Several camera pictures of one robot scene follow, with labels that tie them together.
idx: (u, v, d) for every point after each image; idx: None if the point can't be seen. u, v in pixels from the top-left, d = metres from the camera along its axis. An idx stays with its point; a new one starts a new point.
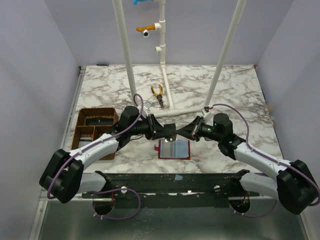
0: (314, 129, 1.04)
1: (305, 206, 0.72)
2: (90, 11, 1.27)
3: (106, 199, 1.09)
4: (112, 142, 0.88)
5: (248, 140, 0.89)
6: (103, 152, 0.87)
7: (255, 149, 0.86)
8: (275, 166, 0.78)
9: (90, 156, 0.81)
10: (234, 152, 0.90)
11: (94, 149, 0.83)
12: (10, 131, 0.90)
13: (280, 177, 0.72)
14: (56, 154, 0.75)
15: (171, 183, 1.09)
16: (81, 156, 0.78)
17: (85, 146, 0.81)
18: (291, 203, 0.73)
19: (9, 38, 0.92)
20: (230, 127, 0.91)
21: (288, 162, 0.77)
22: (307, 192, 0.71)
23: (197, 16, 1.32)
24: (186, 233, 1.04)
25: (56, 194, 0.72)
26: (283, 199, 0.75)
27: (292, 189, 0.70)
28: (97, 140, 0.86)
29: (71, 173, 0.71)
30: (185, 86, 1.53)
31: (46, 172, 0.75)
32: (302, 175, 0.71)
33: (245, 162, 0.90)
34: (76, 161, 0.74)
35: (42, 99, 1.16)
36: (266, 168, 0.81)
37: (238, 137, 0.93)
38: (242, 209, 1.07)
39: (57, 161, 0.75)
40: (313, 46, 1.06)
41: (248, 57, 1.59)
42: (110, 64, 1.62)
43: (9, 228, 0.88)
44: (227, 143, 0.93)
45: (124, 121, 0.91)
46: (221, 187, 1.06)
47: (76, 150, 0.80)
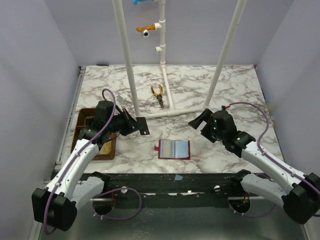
0: (314, 130, 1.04)
1: (309, 217, 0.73)
2: (90, 11, 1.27)
3: (106, 199, 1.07)
4: (88, 150, 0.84)
5: (260, 141, 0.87)
6: (84, 165, 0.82)
7: (267, 153, 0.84)
8: (289, 177, 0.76)
9: (71, 180, 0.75)
10: (242, 151, 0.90)
11: (73, 170, 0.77)
12: (10, 131, 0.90)
13: (294, 192, 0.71)
14: (34, 195, 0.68)
15: (171, 183, 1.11)
16: (61, 188, 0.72)
17: (62, 172, 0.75)
18: (298, 215, 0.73)
19: (8, 38, 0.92)
20: (231, 123, 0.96)
21: (302, 174, 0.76)
22: (314, 205, 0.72)
23: (197, 16, 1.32)
24: (185, 233, 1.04)
25: (56, 226, 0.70)
26: (289, 209, 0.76)
27: (304, 203, 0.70)
28: (73, 155, 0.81)
29: (59, 208, 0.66)
30: (185, 86, 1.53)
31: (35, 211, 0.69)
32: (315, 190, 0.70)
33: (252, 162, 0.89)
34: (59, 196, 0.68)
35: (42, 100, 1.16)
36: (277, 177, 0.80)
37: (244, 132, 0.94)
38: (242, 209, 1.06)
39: (38, 200, 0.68)
40: (313, 46, 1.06)
41: (248, 57, 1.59)
42: (110, 64, 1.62)
43: (9, 229, 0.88)
44: (234, 140, 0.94)
45: (101, 115, 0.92)
46: (221, 187, 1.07)
47: (53, 182, 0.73)
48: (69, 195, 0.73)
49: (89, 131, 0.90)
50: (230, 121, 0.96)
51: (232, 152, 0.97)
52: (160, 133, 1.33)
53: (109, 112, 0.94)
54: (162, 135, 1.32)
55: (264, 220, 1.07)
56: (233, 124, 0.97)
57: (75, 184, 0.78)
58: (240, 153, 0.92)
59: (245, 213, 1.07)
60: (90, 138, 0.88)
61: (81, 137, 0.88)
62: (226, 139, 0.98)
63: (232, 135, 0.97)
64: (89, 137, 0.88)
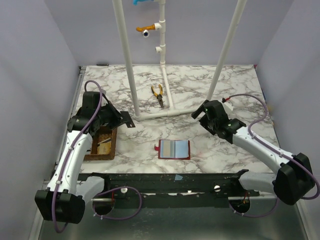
0: (314, 129, 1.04)
1: (299, 197, 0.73)
2: (90, 11, 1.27)
3: (106, 199, 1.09)
4: (82, 141, 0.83)
5: (251, 127, 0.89)
6: (81, 157, 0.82)
7: (256, 137, 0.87)
8: (277, 158, 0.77)
9: (71, 175, 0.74)
10: (233, 135, 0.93)
11: (71, 165, 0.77)
12: (10, 131, 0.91)
13: (283, 170, 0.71)
14: (38, 198, 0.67)
15: (171, 184, 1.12)
16: (63, 185, 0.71)
17: (60, 170, 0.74)
18: (286, 195, 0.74)
19: (9, 38, 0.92)
20: (222, 110, 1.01)
21: (291, 154, 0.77)
22: (303, 184, 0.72)
23: (197, 16, 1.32)
24: (185, 233, 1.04)
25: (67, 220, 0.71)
26: (278, 190, 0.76)
27: (291, 183, 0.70)
28: (67, 150, 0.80)
29: (66, 205, 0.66)
30: (185, 86, 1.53)
31: (44, 212, 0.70)
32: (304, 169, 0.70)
33: (244, 148, 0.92)
34: (63, 193, 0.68)
35: (42, 99, 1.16)
36: (266, 159, 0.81)
37: (236, 120, 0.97)
38: (242, 208, 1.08)
39: (43, 201, 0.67)
40: (313, 46, 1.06)
41: (248, 57, 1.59)
42: (110, 64, 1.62)
43: (9, 228, 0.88)
44: (225, 126, 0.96)
45: (89, 103, 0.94)
46: (221, 187, 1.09)
47: (53, 181, 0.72)
48: (73, 190, 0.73)
49: (77, 121, 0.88)
50: (220, 108, 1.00)
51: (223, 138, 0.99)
52: (160, 133, 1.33)
53: (96, 100, 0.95)
54: (162, 135, 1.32)
55: (264, 220, 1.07)
56: (224, 112, 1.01)
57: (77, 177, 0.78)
58: (232, 139, 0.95)
59: (245, 213, 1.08)
60: (81, 127, 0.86)
61: (70, 128, 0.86)
62: (218, 126, 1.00)
63: (223, 122, 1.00)
64: (79, 127, 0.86)
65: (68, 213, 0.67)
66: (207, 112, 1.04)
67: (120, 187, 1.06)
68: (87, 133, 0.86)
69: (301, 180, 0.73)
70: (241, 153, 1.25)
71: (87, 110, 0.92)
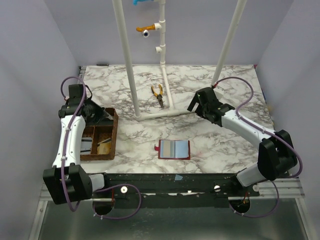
0: (314, 129, 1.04)
1: (280, 173, 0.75)
2: (90, 11, 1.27)
3: (106, 199, 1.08)
4: (77, 122, 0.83)
5: (238, 109, 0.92)
6: (79, 137, 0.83)
7: (243, 117, 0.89)
8: (259, 134, 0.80)
9: (74, 151, 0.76)
10: (221, 118, 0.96)
11: (71, 142, 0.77)
12: (10, 130, 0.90)
13: (263, 143, 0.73)
14: (46, 177, 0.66)
15: (171, 183, 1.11)
16: (69, 160, 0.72)
17: (62, 148, 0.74)
18: (268, 169, 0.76)
19: (9, 38, 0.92)
20: (213, 96, 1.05)
21: (273, 131, 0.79)
22: (285, 161, 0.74)
23: (197, 16, 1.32)
24: (186, 233, 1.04)
25: (79, 199, 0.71)
26: (261, 166, 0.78)
27: (271, 157, 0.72)
28: (64, 131, 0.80)
29: (75, 177, 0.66)
30: (185, 86, 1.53)
31: (54, 194, 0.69)
32: (284, 143, 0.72)
33: (232, 129, 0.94)
34: (70, 166, 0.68)
35: (42, 99, 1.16)
36: (251, 136, 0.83)
37: (226, 105, 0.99)
38: (242, 208, 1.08)
39: (52, 179, 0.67)
40: (313, 45, 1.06)
41: (248, 57, 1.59)
42: (110, 64, 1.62)
43: (8, 228, 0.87)
44: (215, 109, 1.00)
45: (76, 93, 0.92)
46: (221, 187, 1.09)
47: (58, 158, 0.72)
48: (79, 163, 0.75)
49: (68, 108, 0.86)
50: (211, 94, 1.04)
51: (212, 122, 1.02)
52: (160, 133, 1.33)
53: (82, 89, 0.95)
54: (161, 135, 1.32)
55: (264, 220, 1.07)
56: (216, 98, 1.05)
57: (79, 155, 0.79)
58: (221, 122, 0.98)
59: (244, 213, 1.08)
60: (73, 112, 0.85)
61: (63, 115, 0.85)
62: (209, 110, 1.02)
63: (214, 106, 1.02)
64: (71, 113, 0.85)
65: (79, 187, 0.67)
66: (200, 98, 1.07)
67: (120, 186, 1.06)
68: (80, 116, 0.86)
69: (283, 157, 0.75)
70: (241, 153, 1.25)
71: (75, 100, 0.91)
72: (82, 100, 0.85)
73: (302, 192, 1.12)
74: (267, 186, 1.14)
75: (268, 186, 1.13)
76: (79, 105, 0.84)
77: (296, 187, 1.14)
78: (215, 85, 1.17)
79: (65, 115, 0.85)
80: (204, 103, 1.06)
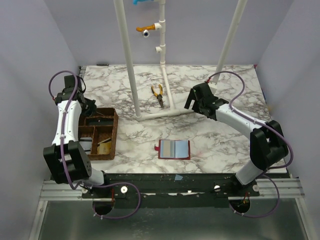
0: (314, 129, 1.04)
1: (272, 163, 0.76)
2: (90, 11, 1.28)
3: (106, 200, 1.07)
4: (74, 106, 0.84)
5: (231, 102, 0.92)
6: (76, 120, 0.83)
7: (235, 110, 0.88)
8: (251, 125, 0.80)
9: (73, 130, 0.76)
10: (216, 112, 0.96)
11: (69, 123, 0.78)
12: (10, 130, 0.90)
13: (254, 133, 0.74)
14: (46, 155, 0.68)
15: (171, 183, 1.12)
16: (67, 137, 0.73)
17: (60, 128, 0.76)
18: (260, 159, 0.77)
19: (9, 38, 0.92)
20: (208, 91, 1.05)
21: (264, 121, 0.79)
22: (276, 150, 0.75)
23: (197, 16, 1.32)
24: (186, 233, 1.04)
25: (80, 177, 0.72)
26: (253, 156, 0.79)
27: (263, 146, 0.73)
28: (61, 114, 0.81)
29: (75, 153, 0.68)
30: (185, 86, 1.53)
31: (56, 173, 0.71)
32: (275, 132, 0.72)
33: (226, 122, 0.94)
34: (69, 143, 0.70)
35: (42, 99, 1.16)
36: (243, 128, 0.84)
37: (220, 100, 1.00)
38: (242, 209, 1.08)
39: (53, 157, 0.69)
40: (313, 45, 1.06)
41: (248, 57, 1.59)
42: (110, 64, 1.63)
43: (8, 228, 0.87)
44: (210, 104, 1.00)
45: (69, 82, 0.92)
46: (221, 187, 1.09)
47: (57, 137, 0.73)
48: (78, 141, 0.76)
49: (64, 95, 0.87)
50: (206, 89, 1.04)
51: (207, 117, 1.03)
52: (160, 133, 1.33)
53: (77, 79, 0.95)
54: (161, 135, 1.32)
55: (264, 220, 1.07)
56: (211, 93, 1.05)
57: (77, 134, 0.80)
58: (216, 116, 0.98)
59: (245, 213, 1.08)
60: (68, 98, 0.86)
61: (59, 101, 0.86)
62: (204, 104, 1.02)
63: (208, 100, 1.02)
64: (66, 99, 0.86)
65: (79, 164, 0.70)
66: (195, 93, 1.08)
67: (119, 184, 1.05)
68: (76, 100, 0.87)
69: (275, 147, 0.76)
70: (241, 153, 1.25)
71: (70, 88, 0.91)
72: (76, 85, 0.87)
73: (302, 192, 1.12)
74: (268, 186, 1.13)
75: (268, 186, 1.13)
76: (74, 89, 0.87)
77: (296, 187, 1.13)
78: (208, 80, 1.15)
79: (61, 100, 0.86)
80: (200, 98, 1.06)
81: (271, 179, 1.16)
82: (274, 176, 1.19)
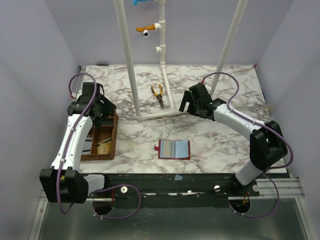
0: (314, 129, 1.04)
1: (272, 164, 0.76)
2: (90, 11, 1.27)
3: (106, 199, 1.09)
4: (83, 123, 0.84)
5: (229, 103, 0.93)
6: (83, 139, 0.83)
7: (234, 110, 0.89)
8: (250, 125, 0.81)
9: (75, 153, 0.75)
10: (214, 112, 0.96)
11: (74, 144, 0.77)
12: (9, 131, 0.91)
13: (253, 135, 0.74)
14: (42, 177, 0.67)
15: (171, 183, 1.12)
16: (67, 163, 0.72)
17: (64, 149, 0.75)
18: (260, 160, 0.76)
19: (9, 38, 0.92)
20: (205, 91, 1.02)
21: (263, 122, 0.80)
22: (276, 151, 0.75)
23: (197, 15, 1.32)
24: (186, 233, 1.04)
25: (73, 201, 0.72)
26: (254, 157, 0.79)
27: (263, 147, 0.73)
28: (68, 130, 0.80)
29: (70, 183, 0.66)
30: (185, 86, 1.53)
31: (49, 193, 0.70)
32: (274, 132, 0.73)
33: (224, 122, 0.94)
34: (67, 170, 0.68)
35: (42, 99, 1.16)
36: (243, 130, 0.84)
37: (218, 99, 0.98)
38: (242, 208, 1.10)
39: (48, 180, 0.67)
40: (313, 45, 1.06)
41: (248, 57, 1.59)
42: (110, 64, 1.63)
43: (8, 228, 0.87)
44: (207, 104, 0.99)
45: (87, 90, 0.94)
46: (221, 187, 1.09)
47: (57, 160, 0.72)
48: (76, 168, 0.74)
49: (77, 106, 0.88)
50: (202, 89, 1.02)
51: (205, 117, 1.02)
52: (160, 133, 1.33)
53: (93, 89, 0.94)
54: (162, 135, 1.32)
55: (264, 220, 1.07)
56: (207, 93, 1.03)
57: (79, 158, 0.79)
58: (214, 116, 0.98)
59: (244, 213, 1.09)
60: (82, 111, 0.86)
61: (71, 112, 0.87)
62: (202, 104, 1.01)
63: (206, 100, 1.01)
64: (79, 111, 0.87)
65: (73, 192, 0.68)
66: (192, 93, 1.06)
67: (119, 186, 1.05)
68: (87, 115, 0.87)
69: (275, 147, 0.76)
70: (241, 153, 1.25)
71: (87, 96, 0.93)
72: (91, 99, 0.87)
73: (302, 192, 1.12)
74: (267, 186, 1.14)
75: (268, 186, 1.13)
76: (88, 105, 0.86)
77: (296, 187, 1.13)
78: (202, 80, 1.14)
79: (73, 112, 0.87)
80: (197, 99, 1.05)
81: (271, 178, 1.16)
82: (274, 176, 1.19)
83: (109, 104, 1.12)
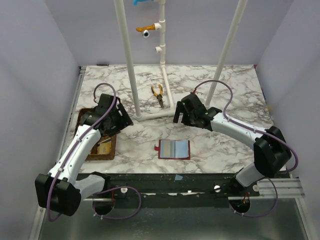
0: (314, 129, 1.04)
1: (278, 170, 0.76)
2: (90, 11, 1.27)
3: (105, 199, 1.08)
4: (90, 136, 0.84)
5: (225, 111, 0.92)
6: (87, 150, 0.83)
7: (232, 119, 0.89)
8: (251, 134, 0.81)
9: (74, 165, 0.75)
10: (211, 123, 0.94)
11: (75, 155, 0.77)
12: (10, 131, 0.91)
13: (257, 144, 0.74)
14: (38, 182, 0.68)
15: (171, 183, 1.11)
16: (64, 173, 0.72)
17: (64, 158, 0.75)
18: (266, 168, 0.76)
19: (8, 38, 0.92)
20: (198, 102, 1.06)
21: (264, 129, 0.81)
22: (281, 156, 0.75)
23: (197, 15, 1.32)
24: (186, 233, 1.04)
25: (61, 212, 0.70)
26: (260, 167, 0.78)
27: (267, 154, 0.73)
28: (74, 140, 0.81)
29: (62, 194, 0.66)
30: (185, 86, 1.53)
31: (40, 197, 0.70)
32: (277, 139, 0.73)
33: (223, 132, 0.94)
34: (61, 181, 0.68)
35: (42, 99, 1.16)
36: (244, 138, 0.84)
37: (213, 108, 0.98)
38: (242, 209, 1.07)
39: (42, 186, 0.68)
40: (313, 45, 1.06)
41: (248, 57, 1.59)
42: (110, 64, 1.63)
43: (8, 228, 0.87)
44: (202, 115, 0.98)
45: (104, 103, 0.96)
46: (221, 187, 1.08)
47: (56, 167, 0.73)
48: (72, 180, 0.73)
49: (90, 118, 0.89)
50: (195, 99, 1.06)
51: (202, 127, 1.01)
52: (160, 133, 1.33)
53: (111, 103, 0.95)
54: (162, 135, 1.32)
55: (264, 220, 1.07)
56: (200, 104, 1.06)
57: (79, 169, 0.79)
58: (211, 126, 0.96)
59: (245, 213, 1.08)
60: (92, 124, 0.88)
61: (82, 122, 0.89)
62: (197, 115, 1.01)
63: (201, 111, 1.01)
64: (89, 123, 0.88)
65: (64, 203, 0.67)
66: (185, 105, 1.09)
67: (119, 187, 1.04)
68: (96, 129, 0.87)
69: (279, 153, 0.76)
70: (241, 153, 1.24)
71: (102, 109, 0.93)
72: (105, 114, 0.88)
73: (302, 192, 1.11)
74: (268, 186, 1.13)
75: (268, 186, 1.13)
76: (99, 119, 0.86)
77: (296, 187, 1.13)
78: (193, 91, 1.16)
79: (85, 122, 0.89)
80: (190, 110, 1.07)
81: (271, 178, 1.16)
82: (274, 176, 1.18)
83: (125, 118, 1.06)
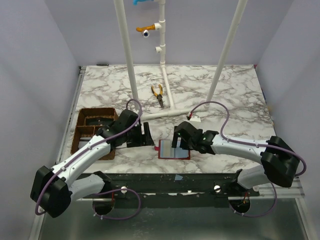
0: (314, 129, 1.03)
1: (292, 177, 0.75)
2: (90, 10, 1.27)
3: (106, 199, 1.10)
4: (101, 148, 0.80)
5: (222, 131, 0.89)
6: (94, 158, 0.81)
7: (231, 138, 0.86)
8: (255, 150, 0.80)
9: (77, 168, 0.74)
10: (212, 147, 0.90)
11: (81, 160, 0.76)
12: (10, 130, 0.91)
13: (265, 159, 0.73)
14: (38, 172, 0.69)
15: (171, 183, 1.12)
16: (65, 173, 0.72)
17: (70, 159, 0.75)
18: (280, 178, 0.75)
19: (8, 38, 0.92)
20: (193, 128, 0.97)
21: (265, 141, 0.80)
22: (291, 164, 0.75)
23: (197, 15, 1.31)
24: (186, 233, 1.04)
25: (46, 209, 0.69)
26: (273, 177, 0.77)
27: (278, 166, 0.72)
28: (85, 146, 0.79)
29: (55, 193, 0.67)
30: (185, 86, 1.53)
31: (34, 188, 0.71)
32: (283, 149, 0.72)
33: (225, 153, 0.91)
34: (59, 180, 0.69)
35: (42, 99, 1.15)
36: (248, 154, 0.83)
37: (209, 131, 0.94)
38: (241, 208, 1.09)
39: (40, 179, 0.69)
40: (314, 45, 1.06)
41: (248, 57, 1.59)
42: (110, 64, 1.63)
43: (8, 228, 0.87)
44: (201, 141, 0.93)
45: (123, 119, 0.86)
46: (220, 187, 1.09)
47: (60, 165, 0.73)
48: (69, 182, 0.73)
49: (106, 131, 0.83)
50: (189, 126, 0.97)
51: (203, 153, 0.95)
52: (160, 133, 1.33)
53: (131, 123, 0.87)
54: (162, 135, 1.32)
55: (264, 220, 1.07)
56: (195, 129, 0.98)
57: (80, 172, 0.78)
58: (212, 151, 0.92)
59: (244, 213, 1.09)
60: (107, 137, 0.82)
61: (98, 132, 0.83)
62: (195, 142, 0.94)
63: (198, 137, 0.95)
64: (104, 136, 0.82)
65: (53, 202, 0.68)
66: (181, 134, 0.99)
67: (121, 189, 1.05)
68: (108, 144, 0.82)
69: (289, 159, 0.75)
70: None
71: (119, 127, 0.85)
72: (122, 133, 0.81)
73: (302, 192, 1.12)
74: (267, 186, 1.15)
75: (268, 186, 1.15)
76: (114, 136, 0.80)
77: (296, 187, 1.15)
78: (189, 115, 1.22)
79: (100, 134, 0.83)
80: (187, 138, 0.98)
81: None
82: None
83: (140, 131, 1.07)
